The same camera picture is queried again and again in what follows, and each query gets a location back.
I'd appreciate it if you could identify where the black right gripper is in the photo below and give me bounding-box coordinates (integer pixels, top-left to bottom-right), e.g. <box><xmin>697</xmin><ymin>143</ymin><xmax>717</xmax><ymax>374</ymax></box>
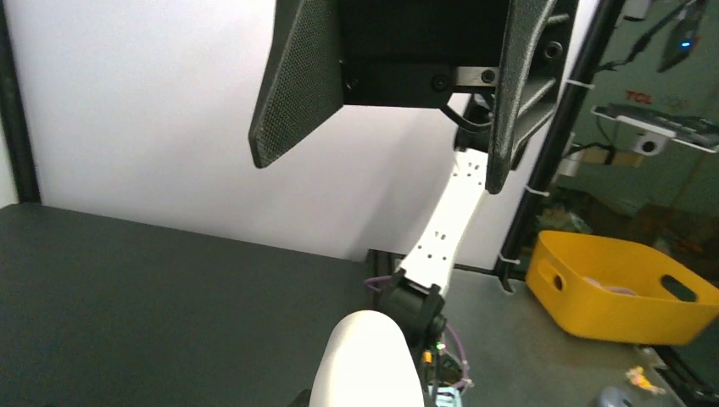
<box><xmin>248</xmin><ymin>0</ymin><xmax>578</xmax><ymax>194</ymax></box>

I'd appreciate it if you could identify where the white earbud charging case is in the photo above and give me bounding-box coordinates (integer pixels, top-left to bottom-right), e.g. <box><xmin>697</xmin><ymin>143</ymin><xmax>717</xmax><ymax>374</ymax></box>
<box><xmin>309</xmin><ymin>310</ymin><xmax>425</xmax><ymax>407</ymax></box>

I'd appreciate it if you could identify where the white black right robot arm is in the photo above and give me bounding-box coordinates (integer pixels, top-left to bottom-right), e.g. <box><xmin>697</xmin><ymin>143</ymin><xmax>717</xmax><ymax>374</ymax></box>
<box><xmin>248</xmin><ymin>1</ymin><xmax>577</xmax><ymax>356</ymax></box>

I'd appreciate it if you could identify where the white webcam under tray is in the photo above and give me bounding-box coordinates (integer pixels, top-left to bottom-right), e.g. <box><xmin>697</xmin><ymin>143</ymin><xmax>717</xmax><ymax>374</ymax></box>
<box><xmin>633</xmin><ymin>132</ymin><xmax>670</xmax><ymax>157</ymax></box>

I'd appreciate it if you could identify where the yellow plastic basket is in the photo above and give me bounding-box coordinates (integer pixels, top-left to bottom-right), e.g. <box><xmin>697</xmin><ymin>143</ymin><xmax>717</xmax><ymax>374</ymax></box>
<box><xmin>526</xmin><ymin>231</ymin><xmax>718</xmax><ymax>345</ymax></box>

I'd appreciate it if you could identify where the black front frame post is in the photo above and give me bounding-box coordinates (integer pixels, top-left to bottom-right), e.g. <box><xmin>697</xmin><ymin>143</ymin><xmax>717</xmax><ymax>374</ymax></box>
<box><xmin>493</xmin><ymin>1</ymin><xmax>624</xmax><ymax>293</ymax></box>

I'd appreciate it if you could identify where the black monitor on mount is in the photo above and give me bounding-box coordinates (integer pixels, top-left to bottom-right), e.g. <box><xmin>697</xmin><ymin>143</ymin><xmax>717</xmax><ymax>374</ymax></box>
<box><xmin>656</xmin><ymin>1</ymin><xmax>708</xmax><ymax>73</ymax></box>

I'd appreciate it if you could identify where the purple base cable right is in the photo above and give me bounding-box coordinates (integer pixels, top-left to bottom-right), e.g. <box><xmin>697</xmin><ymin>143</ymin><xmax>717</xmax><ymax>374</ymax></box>
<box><xmin>362</xmin><ymin>275</ymin><xmax>476</xmax><ymax>394</ymax></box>

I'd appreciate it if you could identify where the black vertical frame post left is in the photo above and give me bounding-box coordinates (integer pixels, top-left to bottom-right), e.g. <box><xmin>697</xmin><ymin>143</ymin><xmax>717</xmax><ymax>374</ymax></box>
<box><xmin>1</xmin><ymin>1</ymin><xmax>42</xmax><ymax>204</ymax></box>

